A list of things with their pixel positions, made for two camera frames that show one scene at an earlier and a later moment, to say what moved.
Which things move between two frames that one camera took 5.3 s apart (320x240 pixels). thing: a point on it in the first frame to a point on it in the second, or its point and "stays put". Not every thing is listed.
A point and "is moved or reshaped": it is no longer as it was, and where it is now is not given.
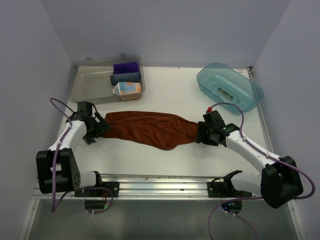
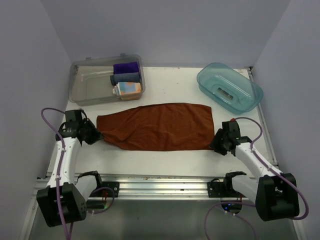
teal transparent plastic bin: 221,83 stays put
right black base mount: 217,188 stays put
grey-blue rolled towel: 125,77 stays put
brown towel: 160,130 is moved or reshaped
